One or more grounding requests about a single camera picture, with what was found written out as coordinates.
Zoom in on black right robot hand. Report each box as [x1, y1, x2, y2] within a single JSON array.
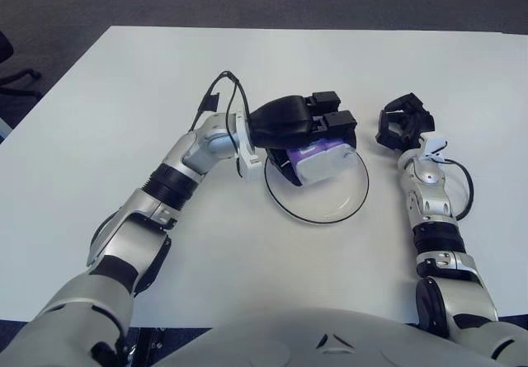
[[375, 92, 436, 152]]

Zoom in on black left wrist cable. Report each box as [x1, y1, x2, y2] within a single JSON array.
[[189, 69, 253, 178]]

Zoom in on grey robot torso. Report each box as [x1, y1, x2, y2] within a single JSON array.
[[152, 307, 496, 367]]

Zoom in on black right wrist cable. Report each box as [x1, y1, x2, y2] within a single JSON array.
[[439, 158, 474, 222]]

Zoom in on purple tissue paper pack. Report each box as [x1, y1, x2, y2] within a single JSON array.
[[287, 139, 356, 186]]

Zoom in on white plate with black rim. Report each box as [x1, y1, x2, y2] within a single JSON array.
[[263, 142, 370, 224]]

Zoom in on black office chair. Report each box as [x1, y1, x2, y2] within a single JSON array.
[[0, 31, 42, 98]]

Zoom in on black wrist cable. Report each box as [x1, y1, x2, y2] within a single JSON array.
[[439, 158, 474, 222], [189, 69, 253, 178]]

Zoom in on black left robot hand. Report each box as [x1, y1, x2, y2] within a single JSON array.
[[249, 90, 358, 187]]

